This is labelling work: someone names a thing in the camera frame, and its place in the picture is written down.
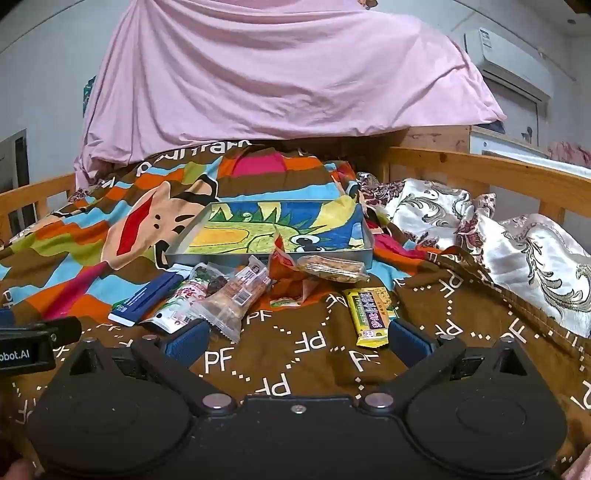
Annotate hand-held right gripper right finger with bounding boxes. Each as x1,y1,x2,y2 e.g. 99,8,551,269
358,318,546,416

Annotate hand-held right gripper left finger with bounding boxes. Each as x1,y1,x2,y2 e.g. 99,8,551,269
55,320,238,416

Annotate white green snack packet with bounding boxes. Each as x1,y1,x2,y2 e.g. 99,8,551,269
139,277,218,335

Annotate yellow snack bar packet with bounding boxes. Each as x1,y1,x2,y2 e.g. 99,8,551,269
342,286,400,348

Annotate clear cake packet red label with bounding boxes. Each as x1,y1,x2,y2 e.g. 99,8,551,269
191,256,273,343

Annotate blue snack packet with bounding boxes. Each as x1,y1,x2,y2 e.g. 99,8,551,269
108,268,192,328

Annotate clear rice cracker packet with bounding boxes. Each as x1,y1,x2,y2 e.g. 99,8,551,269
295,255,370,283

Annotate orange sausage packet red label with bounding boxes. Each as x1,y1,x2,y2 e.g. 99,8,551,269
268,226,319,301

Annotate grey box with drawing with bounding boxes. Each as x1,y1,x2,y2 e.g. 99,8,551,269
164,199,375,271

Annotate clear packet of dark dates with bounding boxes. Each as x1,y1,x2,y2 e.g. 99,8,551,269
187,262,232,298

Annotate colourful cartoon printed blanket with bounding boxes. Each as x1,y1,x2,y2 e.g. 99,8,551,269
0,141,591,480

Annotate white floral cushion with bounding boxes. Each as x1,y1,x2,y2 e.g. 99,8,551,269
358,173,591,340

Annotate white cabinet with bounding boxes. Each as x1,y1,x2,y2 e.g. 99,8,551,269
468,126,550,158

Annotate pink bedsheet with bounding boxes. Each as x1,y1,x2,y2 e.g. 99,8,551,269
74,0,506,190

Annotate white air conditioner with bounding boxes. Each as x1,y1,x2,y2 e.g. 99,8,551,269
462,25,555,100

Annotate wooden bed frame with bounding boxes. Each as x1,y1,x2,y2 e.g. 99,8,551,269
0,124,591,243

